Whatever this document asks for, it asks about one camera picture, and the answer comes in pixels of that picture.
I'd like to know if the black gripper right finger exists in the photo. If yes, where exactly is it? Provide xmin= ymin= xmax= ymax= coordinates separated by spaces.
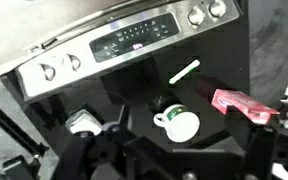
xmin=225 ymin=106 xmax=277 ymax=180

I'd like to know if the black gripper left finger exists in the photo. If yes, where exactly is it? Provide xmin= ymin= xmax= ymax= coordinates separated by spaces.
xmin=52 ymin=124 xmax=131 ymax=180

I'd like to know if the white green mug cup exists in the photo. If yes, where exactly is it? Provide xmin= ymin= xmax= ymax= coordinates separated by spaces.
xmin=153 ymin=104 xmax=200 ymax=143

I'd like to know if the pink Sweet'N Low box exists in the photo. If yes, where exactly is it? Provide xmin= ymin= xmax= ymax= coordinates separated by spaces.
xmin=211 ymin=89 xmax=279 ymax=124

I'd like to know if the small glass jar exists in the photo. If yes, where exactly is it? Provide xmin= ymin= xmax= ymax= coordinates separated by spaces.
xmin=65 ymin=109 xmax=102 ymax=135

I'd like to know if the white green marker pen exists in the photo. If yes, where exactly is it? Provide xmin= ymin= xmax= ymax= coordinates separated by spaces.
xmin=168 ymin=60 xmax=200 ymax=84

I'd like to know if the stainless steel stove control panel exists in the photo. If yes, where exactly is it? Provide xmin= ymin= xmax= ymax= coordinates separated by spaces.
xmin=16 ymin=0 xmax=240 ymax=98

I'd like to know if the silver stove knob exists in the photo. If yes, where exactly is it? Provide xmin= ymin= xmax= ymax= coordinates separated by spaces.
xmin=188 ymin=5 xmax=205 ymax=26
xmin=209 ymin=0 xmax=227 ymax=18

